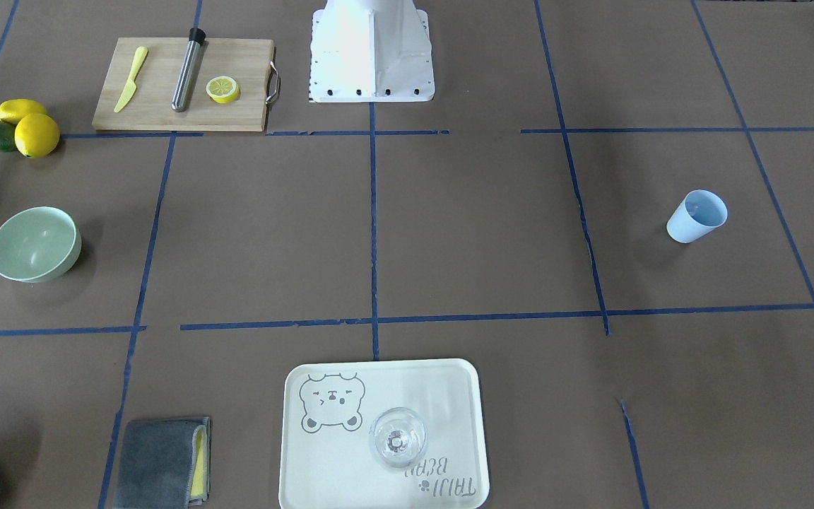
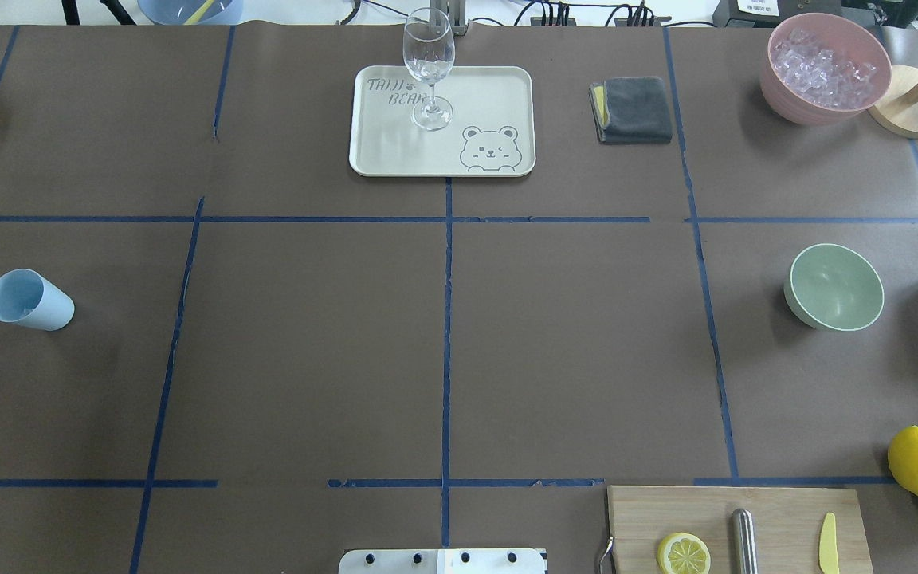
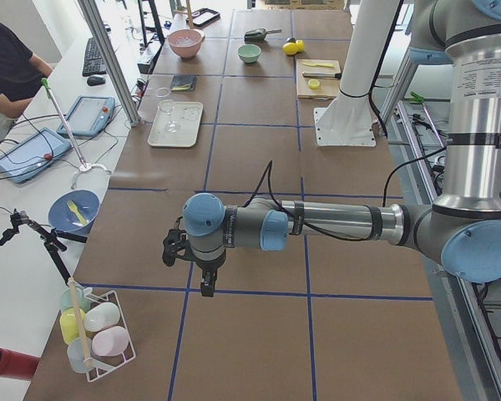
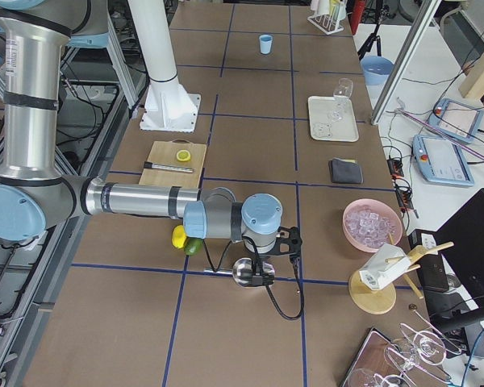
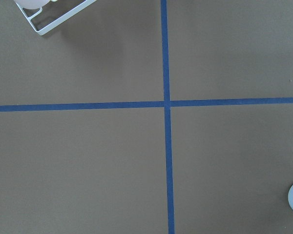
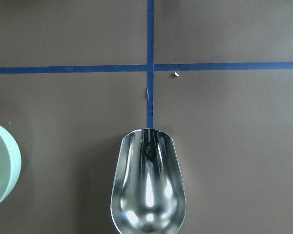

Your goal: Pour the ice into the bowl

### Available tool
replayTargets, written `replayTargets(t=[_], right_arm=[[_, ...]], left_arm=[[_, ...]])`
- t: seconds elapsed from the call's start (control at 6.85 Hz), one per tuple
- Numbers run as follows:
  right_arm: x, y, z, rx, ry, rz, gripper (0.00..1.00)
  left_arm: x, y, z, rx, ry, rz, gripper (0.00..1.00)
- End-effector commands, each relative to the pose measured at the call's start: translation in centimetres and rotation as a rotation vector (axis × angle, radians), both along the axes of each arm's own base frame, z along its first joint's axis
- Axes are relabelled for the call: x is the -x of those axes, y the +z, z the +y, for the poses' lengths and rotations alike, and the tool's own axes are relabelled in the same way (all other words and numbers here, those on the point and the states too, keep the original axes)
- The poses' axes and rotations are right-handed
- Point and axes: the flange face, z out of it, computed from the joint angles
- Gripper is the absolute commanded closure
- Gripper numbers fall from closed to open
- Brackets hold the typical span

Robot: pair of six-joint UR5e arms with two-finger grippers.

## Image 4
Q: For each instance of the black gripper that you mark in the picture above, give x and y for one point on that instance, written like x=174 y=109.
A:
x=256 y=258

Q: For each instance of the light blue cup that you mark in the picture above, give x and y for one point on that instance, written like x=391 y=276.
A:
x=265 y=44

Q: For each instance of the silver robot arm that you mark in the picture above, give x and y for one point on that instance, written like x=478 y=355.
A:
x=34 y=196

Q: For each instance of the metal ice scoop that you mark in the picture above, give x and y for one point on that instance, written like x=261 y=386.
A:
x=246 y=273

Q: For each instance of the pink bowl of ice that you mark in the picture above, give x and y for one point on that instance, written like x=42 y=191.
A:
x=368 y=224

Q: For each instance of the blue bowl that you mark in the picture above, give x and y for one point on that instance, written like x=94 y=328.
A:
x=376 y=69

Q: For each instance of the dark grey folded cloth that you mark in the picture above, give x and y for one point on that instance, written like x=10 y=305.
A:
x=345 y=172

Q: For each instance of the white carton box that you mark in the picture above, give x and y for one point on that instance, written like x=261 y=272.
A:
x=387 y=264

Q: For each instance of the green lime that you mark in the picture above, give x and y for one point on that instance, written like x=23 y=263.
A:
x=193 y=246

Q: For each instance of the wooden cup stand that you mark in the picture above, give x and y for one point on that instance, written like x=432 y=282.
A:
x=382 y=301

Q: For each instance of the yellow lemon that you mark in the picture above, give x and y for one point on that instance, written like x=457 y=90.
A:
x=179 y=237

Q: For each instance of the cream bear tray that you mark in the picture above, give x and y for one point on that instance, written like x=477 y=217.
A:
x=320 y=127

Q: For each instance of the wooden cutting board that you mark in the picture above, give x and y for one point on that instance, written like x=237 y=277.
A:
x=164 y=152

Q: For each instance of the glass holder rack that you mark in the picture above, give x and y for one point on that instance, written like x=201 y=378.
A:
x=415 y=358

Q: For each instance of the clear wine glass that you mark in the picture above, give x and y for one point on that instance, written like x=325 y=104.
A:
x=341 y=94

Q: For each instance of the lower blue teach pendant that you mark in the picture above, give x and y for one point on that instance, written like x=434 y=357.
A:
x=441 y=162

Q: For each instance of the metal rod green tip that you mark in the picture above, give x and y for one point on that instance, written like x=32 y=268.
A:
x=436 y=131

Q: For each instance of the black monitor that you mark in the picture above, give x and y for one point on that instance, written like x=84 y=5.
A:
x=465 y=229

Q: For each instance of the white cup rack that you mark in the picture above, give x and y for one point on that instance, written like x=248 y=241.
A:
x=328 y=15

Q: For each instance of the red cylinder bottle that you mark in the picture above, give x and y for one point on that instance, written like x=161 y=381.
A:
x=356 y=15

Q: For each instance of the black handled knife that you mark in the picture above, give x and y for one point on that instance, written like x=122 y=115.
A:
x=167 y=168

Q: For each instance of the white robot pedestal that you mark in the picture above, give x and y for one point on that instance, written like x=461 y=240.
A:
x=168 y=106

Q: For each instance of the aluminium frame post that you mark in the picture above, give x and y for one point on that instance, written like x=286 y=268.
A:
x=407 y=51

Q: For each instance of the black camera tripod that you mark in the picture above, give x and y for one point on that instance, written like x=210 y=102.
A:
x=381 y=12

